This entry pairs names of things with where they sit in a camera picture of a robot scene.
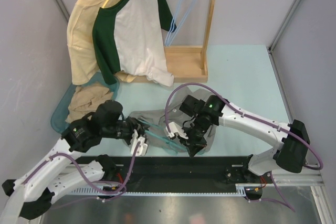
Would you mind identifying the left white cable duct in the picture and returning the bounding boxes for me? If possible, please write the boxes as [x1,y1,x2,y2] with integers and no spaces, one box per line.
[69,185,118,196]

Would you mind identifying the beige t-shirt in basket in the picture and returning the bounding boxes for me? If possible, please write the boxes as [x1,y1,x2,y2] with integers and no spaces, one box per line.
[66,82,113,123]

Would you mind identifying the white cable duct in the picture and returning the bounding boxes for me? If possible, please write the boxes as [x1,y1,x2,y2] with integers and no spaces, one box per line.
[235,184,246,197]
[69,185,118,196]

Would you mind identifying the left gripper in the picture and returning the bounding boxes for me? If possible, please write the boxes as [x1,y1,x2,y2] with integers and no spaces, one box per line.
[102,116,150,143]

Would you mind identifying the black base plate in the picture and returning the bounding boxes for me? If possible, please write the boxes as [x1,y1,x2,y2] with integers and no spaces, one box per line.
[73,155,274,200]

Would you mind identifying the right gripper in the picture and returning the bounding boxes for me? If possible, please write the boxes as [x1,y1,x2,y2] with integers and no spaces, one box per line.
[177,115,209,157]

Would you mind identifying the purple cable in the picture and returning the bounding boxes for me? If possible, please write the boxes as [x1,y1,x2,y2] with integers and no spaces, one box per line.
[164,83,324,170]
[23,137,148,196]

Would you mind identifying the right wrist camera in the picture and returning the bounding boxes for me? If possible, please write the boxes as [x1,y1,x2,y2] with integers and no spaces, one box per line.
[164,122,188,140]

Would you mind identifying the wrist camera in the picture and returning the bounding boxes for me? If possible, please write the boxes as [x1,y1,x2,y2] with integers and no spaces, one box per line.
[130,130,148,156]
[164,122,188,140]

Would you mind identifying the green and white raglan shirt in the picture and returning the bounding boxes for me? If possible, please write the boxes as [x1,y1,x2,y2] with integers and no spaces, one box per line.
[92,0,176,87]

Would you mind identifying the wooden clothes rack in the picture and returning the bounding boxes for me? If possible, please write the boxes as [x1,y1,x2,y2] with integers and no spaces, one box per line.
[70,0,221,84]

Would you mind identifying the lavender wire hanger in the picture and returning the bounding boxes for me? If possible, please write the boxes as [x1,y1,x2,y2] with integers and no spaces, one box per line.
[164,0,205,46]

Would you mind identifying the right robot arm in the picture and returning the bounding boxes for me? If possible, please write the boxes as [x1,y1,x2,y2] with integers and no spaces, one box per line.
[179,95,310,183]

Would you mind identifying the blue wire hanger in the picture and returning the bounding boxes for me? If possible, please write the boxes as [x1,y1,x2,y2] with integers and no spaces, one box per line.
[165,0,184,47]

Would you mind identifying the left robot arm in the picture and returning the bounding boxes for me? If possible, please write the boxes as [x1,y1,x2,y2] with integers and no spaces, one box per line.
[1,100,148,223]

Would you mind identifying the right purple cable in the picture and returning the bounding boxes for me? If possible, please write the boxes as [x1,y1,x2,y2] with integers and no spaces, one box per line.
[164,83,324,170]

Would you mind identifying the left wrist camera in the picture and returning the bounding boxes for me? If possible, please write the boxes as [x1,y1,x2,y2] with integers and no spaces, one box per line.
[130,130,148,156]

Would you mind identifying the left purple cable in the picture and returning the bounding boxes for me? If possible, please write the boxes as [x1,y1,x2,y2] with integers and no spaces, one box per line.
[23,137,148,196]

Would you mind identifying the grey t-shirt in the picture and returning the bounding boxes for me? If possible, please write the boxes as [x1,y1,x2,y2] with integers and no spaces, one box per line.
[130,87,212,155]

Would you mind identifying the right white cable duct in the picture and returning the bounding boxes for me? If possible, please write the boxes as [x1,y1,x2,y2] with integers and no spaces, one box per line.
[235,184,246,197]

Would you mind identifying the cream yellow t-shirt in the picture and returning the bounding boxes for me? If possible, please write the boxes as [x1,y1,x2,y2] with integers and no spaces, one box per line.
[67,0,120,85]

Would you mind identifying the teal hanger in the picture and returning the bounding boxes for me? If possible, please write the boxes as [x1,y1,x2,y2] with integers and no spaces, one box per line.
[127,111,187,155]

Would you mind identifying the teal plastic basket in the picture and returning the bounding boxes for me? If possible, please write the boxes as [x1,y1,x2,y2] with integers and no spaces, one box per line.
[50,72,120,134]

